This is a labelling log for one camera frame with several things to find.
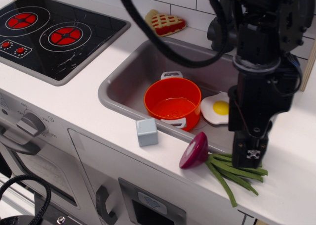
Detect toy oven door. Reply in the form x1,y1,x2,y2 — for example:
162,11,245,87
0,136,101,225

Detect wooden side panel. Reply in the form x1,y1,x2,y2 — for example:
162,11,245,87
300,40,316,91

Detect black toy faucet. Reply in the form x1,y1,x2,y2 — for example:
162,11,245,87
207,0,237,53

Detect black braided cable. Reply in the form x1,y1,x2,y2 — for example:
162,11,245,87
115,0,229,68

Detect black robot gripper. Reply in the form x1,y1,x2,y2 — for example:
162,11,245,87
229,70,296,168

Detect light blue wooden cube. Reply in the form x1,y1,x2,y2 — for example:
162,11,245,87
136,118,158,147

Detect toy fried egg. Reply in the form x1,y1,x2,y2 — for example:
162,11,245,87
200,92,229,125

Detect black toy stove top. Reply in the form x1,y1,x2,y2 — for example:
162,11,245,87
0,0,130,86

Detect orange toy pot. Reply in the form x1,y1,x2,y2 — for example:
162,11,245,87
144,71,202,131

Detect grey oven door handle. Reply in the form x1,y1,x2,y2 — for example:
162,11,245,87
0,127,41,156

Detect grey oven knob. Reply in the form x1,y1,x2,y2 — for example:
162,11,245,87
16,112,45,137

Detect toy pie slice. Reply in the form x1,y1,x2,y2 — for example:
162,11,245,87
145,9,186,37

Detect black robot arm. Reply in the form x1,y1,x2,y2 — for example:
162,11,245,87
228,0,315,168

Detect purple toy beet green leaves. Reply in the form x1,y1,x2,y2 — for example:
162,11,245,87
179,132,268,207

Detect dark grey cabinet handle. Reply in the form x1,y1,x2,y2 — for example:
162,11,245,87
95,186,118,225

